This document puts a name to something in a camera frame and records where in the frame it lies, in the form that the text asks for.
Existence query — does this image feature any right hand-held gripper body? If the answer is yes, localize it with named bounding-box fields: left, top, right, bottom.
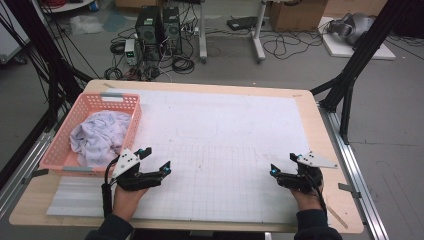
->
left=275, top=150, right=339, bottom=195

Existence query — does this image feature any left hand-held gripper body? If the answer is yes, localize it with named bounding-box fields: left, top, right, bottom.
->
left=111, top=148, right=165, bottom=192

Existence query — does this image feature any lilac printed blanket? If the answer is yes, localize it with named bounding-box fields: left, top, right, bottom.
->
left=69, top=109, right=133, bottom=168

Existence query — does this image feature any pink plastic basket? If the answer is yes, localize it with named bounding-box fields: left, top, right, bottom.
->
left=39, top=92, right=143, bottom=178

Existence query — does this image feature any person's right hand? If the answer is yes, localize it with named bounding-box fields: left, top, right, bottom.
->
left=289, top=184, right=326, bottom=212

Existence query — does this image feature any person's left hand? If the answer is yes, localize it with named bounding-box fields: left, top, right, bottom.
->
left=112, top=184, right=150, bottom=222

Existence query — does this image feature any thin wooden stick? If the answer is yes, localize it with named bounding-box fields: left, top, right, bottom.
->
left=325, top=196, right=349, bottom=230

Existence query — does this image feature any white grid mat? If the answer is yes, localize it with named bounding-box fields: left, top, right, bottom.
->
left=106, top=88, right=332, bottom=225

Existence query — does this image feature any grey power supply unit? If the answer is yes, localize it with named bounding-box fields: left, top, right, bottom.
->
left=124, top=38, right=139, bottom=67

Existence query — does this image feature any white floor board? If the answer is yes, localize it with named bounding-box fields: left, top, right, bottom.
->
left=318, top=16, right=397, bottom=61

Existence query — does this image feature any black computer tower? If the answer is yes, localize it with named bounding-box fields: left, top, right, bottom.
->
left=134, top=5, right=164, bottom=63
left=161, top=6, right=184, bottom=56

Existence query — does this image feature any clear plastic bag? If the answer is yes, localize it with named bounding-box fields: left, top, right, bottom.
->
left=69, top=14, right=104, bottom=36

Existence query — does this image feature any brown cardboard box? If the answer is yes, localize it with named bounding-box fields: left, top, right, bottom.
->
left=268, top=0, right=329, bottom=33
left=114, top=0, right=164, bottom=9

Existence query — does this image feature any grey headset device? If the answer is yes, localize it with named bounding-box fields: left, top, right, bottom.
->
left=326, top=12, right=376, bottom=46

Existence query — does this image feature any black flat device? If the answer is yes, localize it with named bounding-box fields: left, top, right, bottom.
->
left=226, top=15, right=266, bottom=32

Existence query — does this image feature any beige cardboard box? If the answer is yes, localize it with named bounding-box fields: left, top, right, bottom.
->
left=324, top=0, right=389, bottom=18

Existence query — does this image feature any round white table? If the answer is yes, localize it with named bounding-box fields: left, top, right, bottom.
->
left=39, top=0, right=96, bottom=14

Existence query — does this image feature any white cabinet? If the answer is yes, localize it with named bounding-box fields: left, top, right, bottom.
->
left=0, top=0, right=31, bottom=64

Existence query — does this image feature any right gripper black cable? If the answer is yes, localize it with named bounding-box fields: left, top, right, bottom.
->
left=304, top=169, right=329, bottom=221

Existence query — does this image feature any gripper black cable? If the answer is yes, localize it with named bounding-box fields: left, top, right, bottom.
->
left=101, top=155, right=121, bottom=219
left=304, top=169, right=329, bottom=221

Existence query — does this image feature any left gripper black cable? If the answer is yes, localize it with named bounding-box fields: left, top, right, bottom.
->
left=101, top=155, right=121, bottom=219

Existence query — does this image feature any grey metal bracket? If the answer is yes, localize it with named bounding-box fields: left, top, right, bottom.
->
left=337, top=182, right=363, bottom=199
left=21, top=168, right=50, bottom=186

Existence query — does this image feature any aluminium rail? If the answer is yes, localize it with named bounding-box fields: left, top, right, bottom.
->
left=318, top=103, right=391, bottom=240
left=0, top=129, right=56, bottom=218

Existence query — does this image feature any black cable coil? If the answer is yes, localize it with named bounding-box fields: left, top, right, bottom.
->
left=171, top=54, right=196, bottom=75
left=103, top=66, right=124, bottom=81

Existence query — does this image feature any black metal frame stand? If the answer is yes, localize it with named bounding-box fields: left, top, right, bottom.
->
left=0, top=0, right=94, bottom=188
left=309, top=0, right=414, bottom=146

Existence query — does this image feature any white desk frame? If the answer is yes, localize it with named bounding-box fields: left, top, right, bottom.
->
left=198, top=0, right=268, bottom=64

